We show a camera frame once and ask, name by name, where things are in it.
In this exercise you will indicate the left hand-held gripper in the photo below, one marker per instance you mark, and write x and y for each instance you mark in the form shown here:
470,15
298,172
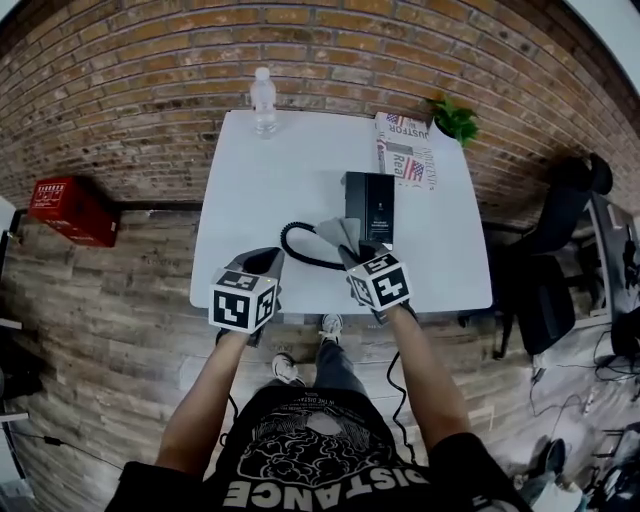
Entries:
235,307

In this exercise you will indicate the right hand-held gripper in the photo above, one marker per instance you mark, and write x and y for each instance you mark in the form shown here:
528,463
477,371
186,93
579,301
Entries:
382,287

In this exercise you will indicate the grey cloth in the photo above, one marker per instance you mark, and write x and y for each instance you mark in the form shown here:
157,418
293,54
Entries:
339,230

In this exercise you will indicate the black telephone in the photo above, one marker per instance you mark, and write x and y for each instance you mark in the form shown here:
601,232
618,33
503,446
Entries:
372,207

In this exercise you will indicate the person's right forearm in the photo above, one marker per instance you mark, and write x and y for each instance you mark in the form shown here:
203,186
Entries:
425,380

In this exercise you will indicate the person's left forearm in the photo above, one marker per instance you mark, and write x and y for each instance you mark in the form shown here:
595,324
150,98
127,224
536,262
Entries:
205,410

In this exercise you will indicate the person's white right shoe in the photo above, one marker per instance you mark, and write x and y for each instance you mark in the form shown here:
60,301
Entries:
331,327

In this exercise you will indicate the person's white shoe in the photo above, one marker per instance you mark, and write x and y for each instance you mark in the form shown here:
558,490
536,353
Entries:
331,327
286,369

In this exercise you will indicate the person's white left shoe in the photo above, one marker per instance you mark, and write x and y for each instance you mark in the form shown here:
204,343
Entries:
286,369

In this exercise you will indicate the person's dark trousers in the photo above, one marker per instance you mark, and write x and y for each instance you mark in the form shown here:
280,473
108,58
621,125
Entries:
336,367

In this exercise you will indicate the folded printed newspaper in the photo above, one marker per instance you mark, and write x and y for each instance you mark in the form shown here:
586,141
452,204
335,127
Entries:
405,150

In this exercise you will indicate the person's black printed t-shirt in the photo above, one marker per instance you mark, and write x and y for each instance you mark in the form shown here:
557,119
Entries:
310,460

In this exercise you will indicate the clear plastic water bottle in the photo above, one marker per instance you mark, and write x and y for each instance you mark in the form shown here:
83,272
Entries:
263,107

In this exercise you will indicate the green potted plant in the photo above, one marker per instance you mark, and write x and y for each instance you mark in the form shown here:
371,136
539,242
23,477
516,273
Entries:
456,120

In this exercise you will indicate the red box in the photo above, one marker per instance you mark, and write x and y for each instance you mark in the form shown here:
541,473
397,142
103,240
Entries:
75,212

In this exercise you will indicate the black office chair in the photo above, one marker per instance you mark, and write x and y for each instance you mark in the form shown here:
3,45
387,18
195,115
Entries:
547,270

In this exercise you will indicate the black power adapter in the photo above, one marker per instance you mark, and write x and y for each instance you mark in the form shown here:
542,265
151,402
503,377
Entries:
53,440

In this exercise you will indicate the grey side desk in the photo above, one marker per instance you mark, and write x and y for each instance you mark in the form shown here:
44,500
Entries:
612,250

